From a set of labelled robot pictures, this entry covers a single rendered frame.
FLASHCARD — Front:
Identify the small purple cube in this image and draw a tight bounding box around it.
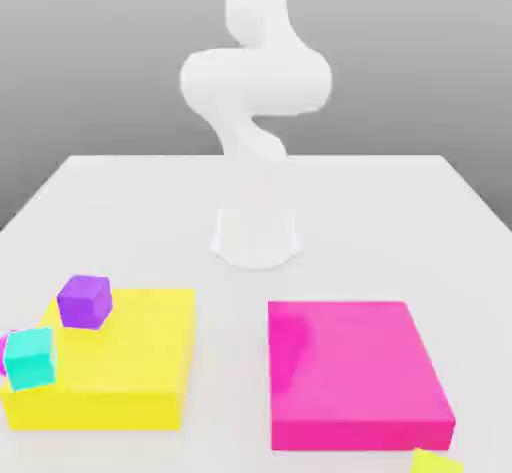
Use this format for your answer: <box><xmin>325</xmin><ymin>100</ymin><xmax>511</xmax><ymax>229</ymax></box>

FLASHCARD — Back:
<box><xmin>56</xmin><ymin>274</ymin><xmax>114</xmax><ymax>331</ymax></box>

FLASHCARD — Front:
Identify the small turquoise cube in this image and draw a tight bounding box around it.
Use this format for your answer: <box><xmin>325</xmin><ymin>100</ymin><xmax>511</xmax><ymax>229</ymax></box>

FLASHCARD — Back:
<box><xmin>3</xmin><ymin>326</ymin><xmax>58</xmax><ymax>393</ymax></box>

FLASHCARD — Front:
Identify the small magenta cube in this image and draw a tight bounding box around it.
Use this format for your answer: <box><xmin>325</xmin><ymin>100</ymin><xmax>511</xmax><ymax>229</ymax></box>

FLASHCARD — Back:
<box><xmin>0</xmin><ymin>329</ymin><xmax>20</xmax><ymax>378</ymax></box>

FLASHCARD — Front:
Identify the small yellow cube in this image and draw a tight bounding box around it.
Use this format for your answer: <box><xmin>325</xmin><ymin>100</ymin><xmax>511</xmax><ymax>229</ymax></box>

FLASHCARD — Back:
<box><xmin>410</xmin><ymin>447</ymin><xmax>464</xmax><ymax>473</ymax></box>

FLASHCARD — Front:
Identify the large pink box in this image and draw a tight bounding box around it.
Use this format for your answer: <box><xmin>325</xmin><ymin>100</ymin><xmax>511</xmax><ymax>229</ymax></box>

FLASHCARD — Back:
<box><xmin>267</xmin><ymin>300</ymin><xmax>457</xmax><ymax>452</ymax></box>

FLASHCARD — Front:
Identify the large yellow box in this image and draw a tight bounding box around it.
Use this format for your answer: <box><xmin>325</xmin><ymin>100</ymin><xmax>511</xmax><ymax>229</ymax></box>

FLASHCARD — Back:
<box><xmin>0</xmin><ymin>288</ymin><xmax>197</xmax><ymax>431</ymax></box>

